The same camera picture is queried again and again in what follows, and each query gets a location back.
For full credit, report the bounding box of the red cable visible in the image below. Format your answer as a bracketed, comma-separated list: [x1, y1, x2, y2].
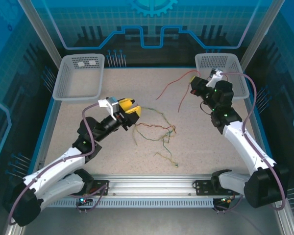
[135, 123, 175, 132]
[156, 70, 201, 113]

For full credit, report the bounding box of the yellow-green cable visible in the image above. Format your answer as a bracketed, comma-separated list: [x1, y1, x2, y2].
[136, 127, 179, 169]
[131, 123, 176, 146]
[140, 105, 177, 135]

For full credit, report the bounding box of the aluminium frame post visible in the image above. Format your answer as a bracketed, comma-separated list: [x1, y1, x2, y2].
[16, 0, 64, 71]
[240, 0, 285, 73]

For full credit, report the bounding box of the slotted grey cable duct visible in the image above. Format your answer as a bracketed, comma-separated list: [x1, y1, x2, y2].
[48, 197, 215, 209]

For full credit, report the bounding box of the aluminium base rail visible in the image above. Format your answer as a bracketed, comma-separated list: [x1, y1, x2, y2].
[92, 173, 241, 196]

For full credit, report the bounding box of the white perforated plastic basket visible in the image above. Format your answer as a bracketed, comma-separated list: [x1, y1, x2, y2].
[195, 52, 250, 100]
[52, 53, 105, 102]

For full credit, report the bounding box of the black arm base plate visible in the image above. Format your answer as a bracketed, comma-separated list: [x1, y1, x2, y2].
[195, 180, 215, 196]
[88, 180, 110, 196]

